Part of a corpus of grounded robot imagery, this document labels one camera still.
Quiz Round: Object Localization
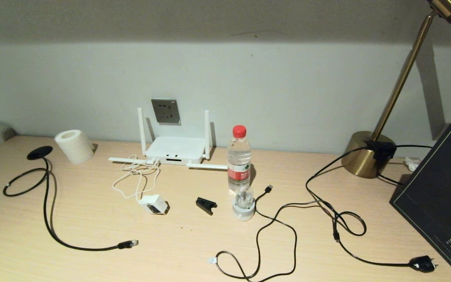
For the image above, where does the white power adapter with cord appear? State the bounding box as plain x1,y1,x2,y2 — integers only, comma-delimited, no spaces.
112,155,161,202

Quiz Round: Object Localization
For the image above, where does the white router with antennas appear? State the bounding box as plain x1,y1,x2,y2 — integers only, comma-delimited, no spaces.
108,108,228,170

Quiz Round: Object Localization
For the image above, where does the water bottle red cap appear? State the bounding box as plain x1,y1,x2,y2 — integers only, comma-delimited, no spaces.
227,125,252,195

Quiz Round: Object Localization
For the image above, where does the small black clip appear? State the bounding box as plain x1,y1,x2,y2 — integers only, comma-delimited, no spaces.
195,197,218,216

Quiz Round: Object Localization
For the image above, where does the glass dome on white base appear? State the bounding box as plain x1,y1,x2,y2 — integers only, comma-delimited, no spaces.
232,185,256,222

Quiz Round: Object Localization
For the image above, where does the brass desk lamp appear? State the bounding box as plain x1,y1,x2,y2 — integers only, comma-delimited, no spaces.
341,0,451,179

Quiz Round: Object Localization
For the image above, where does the white toilet paper roll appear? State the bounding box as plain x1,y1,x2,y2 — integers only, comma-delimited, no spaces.
54,130,94,164

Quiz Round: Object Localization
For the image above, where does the black box on lamp base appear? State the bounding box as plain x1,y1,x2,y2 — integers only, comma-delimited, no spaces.
364,140,397,167

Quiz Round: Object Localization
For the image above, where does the black round desk grommet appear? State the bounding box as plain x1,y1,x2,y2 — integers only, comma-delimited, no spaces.
27,146,53,161

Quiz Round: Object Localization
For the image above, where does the dark box with gold trim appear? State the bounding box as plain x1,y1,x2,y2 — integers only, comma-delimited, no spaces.
389,122,451,282

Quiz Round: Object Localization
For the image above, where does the black USB cable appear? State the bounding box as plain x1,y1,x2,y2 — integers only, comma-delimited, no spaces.
209,185,341,282

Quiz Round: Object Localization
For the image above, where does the grey wall socket plate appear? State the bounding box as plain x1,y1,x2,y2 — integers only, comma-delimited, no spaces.
151,99,182,126

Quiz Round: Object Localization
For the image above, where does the black ethernet cable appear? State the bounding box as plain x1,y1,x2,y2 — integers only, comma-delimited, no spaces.
3,157,139,251

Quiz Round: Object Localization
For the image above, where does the thin black cable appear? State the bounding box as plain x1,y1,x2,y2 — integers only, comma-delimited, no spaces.
377,144,433,185

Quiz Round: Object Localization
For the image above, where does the black lamp power cord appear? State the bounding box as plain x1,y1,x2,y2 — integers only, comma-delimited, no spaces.
306,147,438,273

